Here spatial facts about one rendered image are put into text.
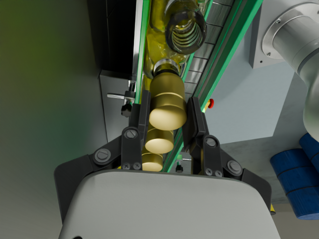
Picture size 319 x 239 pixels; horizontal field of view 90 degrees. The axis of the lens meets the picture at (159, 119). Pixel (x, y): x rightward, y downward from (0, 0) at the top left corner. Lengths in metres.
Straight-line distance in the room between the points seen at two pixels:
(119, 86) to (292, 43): 0.55
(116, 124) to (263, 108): 0.86
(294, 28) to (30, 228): 0.77
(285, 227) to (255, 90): 6.36
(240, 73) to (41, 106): 0.82
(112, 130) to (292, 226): 6.85
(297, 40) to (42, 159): 0.69
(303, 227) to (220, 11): 7.07
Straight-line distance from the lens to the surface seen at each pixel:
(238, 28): 0.35
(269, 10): 0.73
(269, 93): 1.05
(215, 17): 0.41
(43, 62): 0.19
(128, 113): 0.37
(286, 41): 0.71
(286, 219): 7.18
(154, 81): 0.16
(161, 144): 0.18
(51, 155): 0.23
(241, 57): 0.84
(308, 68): 0.62
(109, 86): 0.50
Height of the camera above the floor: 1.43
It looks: 41 degrees down
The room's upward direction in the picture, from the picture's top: 179 degrees counter-clockwise
